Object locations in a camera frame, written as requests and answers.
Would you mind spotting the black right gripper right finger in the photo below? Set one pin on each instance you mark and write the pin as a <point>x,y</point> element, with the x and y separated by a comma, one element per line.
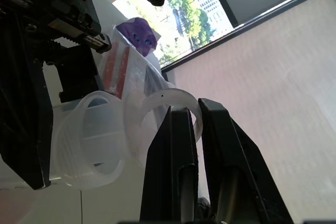
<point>231,150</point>

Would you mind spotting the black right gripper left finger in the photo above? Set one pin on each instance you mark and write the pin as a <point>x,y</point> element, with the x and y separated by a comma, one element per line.
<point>168,155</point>

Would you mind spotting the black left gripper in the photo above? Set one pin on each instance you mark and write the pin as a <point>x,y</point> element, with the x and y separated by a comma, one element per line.
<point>60,1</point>

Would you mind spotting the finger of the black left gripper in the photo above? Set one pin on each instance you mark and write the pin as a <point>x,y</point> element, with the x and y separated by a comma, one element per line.
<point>23,108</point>

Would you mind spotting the translucent plastic cup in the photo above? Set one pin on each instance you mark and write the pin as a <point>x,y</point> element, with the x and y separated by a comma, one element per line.
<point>71,140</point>

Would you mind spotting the red box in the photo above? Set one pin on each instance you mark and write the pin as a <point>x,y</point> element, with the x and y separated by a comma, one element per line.
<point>119,69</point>

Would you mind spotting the clear plastic bag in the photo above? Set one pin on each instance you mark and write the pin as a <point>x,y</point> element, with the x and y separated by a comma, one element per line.
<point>136,69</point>

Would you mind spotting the dark window frame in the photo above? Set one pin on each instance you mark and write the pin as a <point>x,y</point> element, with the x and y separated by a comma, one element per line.
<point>236,30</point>

